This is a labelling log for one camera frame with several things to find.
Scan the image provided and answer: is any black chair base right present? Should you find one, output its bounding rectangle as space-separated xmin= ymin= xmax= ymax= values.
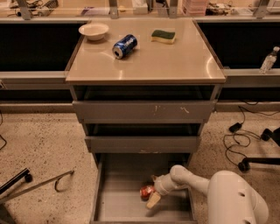
xmin=238 ymin=128 xmax=280 ymax=172

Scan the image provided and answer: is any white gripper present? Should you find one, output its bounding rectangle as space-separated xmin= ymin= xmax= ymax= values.
xmin=146 ymin=174 xmax=186 ymax=209

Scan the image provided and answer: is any top grey drawer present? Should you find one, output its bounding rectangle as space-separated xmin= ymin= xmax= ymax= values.
xmin=71 ymin=85 xmax=218 ymax=123

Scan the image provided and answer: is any black chair base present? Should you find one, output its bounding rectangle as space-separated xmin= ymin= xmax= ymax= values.
xmin=238 ymin=128 xmax=280 ymax=172
xmin=0 ymin=167 xmax=33 ymax=224

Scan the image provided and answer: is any black chair base left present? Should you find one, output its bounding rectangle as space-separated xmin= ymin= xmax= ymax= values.
xmin=0 ymin=167 xmax=33 ymax=224

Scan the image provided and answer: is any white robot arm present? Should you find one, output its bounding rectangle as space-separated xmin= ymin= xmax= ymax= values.
xmin=146 ymin=164 xmax=269 ymax=224

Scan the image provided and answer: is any red coke can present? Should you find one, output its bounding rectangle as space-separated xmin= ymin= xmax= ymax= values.
xmin=139 ymin=185 xmax=155 ymax=201

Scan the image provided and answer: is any open bottom drawer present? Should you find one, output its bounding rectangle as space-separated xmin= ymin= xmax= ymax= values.
xmin=90 ymin=153 xmax=198 ymax=224

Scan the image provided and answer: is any black power adapter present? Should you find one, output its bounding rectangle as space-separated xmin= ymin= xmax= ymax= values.
xmin=229 ymin=122 xmax=242 ymax=133

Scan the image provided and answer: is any grey drawer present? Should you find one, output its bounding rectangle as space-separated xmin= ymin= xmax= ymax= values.
xmin=71 ymin=85 xmax=218 ymax=123
xmin=85 ymin=123 xmax=203 ymax=153

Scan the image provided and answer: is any metal rod with hook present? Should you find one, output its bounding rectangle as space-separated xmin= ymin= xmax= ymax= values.
xmin=0 ymin=170 xmax=74 ymax=205

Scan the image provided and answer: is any blue pepsi can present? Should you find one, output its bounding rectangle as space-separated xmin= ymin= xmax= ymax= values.
xmin=112 ymin=34 xmax=137 ymax=60

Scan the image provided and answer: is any middle grey drawer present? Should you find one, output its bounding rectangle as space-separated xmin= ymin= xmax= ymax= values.
xmin=85 ymin=123 xmax=203 ymax=153

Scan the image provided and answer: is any green yellow sponge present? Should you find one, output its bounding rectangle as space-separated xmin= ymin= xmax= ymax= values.
xmin=150 ymin=30 xmax=176 ymax=45

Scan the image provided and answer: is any black floor cable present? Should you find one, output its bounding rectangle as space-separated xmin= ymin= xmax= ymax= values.
xmin=222 ymin=100 xmax=280 ymax=167

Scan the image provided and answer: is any grey drawer cabinet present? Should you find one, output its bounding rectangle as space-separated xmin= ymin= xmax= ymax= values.
xmin=65 ymin=17 xmax=227 ymax=224

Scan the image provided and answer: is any clear plastic water bottle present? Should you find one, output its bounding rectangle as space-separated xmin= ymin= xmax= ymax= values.
xmin=260 ymin=46 xmax=280 ymax=74

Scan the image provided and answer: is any white ceramic bowl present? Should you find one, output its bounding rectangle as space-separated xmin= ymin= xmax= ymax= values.
xmin=79 ymin=23 xmax=109 ymax=41

